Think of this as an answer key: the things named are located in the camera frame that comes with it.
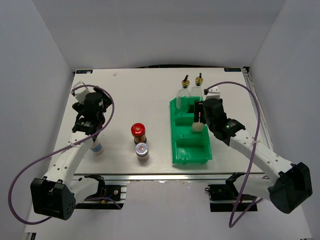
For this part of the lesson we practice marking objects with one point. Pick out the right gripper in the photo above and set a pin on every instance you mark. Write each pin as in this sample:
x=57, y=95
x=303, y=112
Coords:
x=198, y=108

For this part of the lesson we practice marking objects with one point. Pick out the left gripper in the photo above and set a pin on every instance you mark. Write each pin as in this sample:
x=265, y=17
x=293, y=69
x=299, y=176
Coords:
x=106, y=101

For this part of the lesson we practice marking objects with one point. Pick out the dark sauce glass bottle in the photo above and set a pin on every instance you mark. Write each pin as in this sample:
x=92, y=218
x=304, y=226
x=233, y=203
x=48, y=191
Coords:
x=196, y=93

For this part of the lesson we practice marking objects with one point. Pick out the clear oil bottle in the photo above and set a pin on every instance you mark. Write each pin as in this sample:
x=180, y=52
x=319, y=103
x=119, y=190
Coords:
x=183, y=92

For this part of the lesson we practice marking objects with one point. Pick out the silver lid spice jar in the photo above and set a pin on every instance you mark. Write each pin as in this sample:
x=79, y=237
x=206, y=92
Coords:
x=197, y=127

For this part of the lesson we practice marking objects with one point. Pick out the blue label white jar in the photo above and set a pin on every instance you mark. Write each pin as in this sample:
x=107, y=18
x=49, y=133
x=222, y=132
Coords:
x=96, y=147

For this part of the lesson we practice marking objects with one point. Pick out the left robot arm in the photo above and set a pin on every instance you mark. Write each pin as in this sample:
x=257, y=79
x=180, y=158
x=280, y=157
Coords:
x=55, y=195

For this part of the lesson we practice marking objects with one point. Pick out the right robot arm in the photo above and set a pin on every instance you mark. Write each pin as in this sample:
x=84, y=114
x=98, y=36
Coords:
x=287, y=185

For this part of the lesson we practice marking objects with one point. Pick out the left table logo sticker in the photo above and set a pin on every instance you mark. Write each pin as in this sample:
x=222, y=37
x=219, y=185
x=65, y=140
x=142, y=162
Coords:
x=84, y=71

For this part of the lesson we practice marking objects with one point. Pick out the table logo sticker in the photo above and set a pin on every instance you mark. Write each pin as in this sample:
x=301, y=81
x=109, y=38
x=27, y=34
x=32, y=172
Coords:
x=84, y=71
x=232, y=69

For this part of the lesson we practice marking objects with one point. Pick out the red lid sauce jar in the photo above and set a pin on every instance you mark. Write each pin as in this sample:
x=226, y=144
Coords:
x=138, y=132

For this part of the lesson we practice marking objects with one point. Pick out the green divided bin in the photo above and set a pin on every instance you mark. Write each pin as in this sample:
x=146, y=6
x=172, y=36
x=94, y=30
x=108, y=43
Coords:
x=188, y=147

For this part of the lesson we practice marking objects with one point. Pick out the right table logo sticker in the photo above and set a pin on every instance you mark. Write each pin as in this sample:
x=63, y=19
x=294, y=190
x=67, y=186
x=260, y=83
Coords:
x=232, y=69

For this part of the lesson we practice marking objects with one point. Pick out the small silver lid jar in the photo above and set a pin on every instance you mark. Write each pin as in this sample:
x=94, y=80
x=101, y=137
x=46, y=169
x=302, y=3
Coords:
x=142, y=152

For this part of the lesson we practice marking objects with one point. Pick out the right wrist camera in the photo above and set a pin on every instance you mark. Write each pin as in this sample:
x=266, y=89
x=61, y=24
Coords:
x=212, y=93

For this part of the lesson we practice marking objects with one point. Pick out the right aluminium rail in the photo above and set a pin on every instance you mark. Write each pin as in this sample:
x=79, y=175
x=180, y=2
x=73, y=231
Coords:
x=264, y=133

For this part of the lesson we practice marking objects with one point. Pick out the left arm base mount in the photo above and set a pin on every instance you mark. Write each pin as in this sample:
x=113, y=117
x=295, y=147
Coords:
x=108, y=195

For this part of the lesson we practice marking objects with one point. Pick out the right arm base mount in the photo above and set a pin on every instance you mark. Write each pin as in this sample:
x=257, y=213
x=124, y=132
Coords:
x=221, y=200

